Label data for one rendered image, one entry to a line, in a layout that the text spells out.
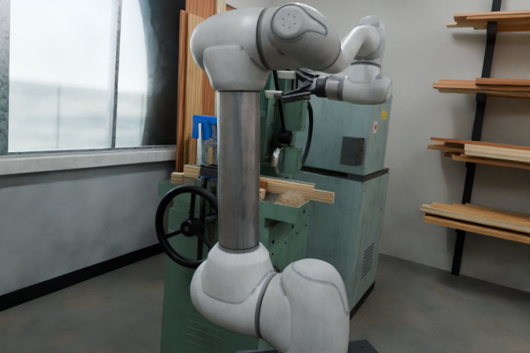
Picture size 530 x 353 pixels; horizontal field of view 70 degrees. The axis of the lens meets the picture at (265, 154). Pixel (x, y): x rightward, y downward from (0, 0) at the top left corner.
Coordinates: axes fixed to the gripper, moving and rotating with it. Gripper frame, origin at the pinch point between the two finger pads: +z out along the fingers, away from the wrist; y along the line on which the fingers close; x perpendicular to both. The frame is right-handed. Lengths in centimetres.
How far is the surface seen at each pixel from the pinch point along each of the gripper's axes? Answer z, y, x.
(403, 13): -25, 238, -73
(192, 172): 39, -17, -37
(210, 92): 114, 116, -89
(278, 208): -8.9, -33.6, -29.9
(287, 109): 2.7, 14.6, -22.4
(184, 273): 28, -54, -57
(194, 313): 22, -64, -69
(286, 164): 0.0, -1.5, -39.9
